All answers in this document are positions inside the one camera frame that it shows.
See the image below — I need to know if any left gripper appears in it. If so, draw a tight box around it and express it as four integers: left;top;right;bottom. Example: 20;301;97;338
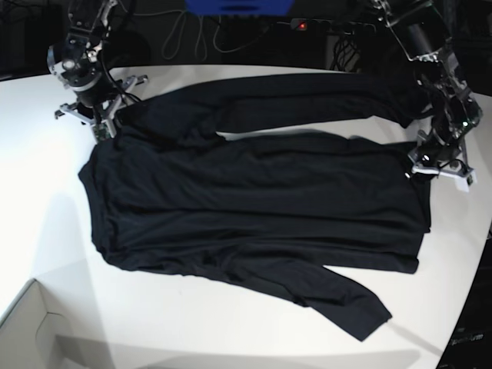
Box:
407;130;477;192

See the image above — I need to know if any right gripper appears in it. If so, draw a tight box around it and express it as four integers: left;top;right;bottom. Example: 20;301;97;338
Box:
54;75;148;138

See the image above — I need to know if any black t-shirt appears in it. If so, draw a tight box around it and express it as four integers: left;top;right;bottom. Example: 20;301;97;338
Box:
78;73;431;341

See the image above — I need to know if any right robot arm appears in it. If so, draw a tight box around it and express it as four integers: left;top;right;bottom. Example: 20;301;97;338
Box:
47;1;148;142

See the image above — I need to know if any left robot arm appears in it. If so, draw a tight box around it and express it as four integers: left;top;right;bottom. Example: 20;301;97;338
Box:
371;1;483;192

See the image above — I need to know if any blue bin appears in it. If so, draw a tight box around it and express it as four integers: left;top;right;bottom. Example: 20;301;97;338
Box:
185;0;294;15

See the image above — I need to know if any black power strip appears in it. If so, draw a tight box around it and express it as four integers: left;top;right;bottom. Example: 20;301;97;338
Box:
288;18;376;35

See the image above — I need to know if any white cardboard box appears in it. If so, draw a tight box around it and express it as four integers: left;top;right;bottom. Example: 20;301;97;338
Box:
1;279;115;369

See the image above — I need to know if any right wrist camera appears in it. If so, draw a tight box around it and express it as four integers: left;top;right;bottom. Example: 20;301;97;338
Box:
91;124;111;144

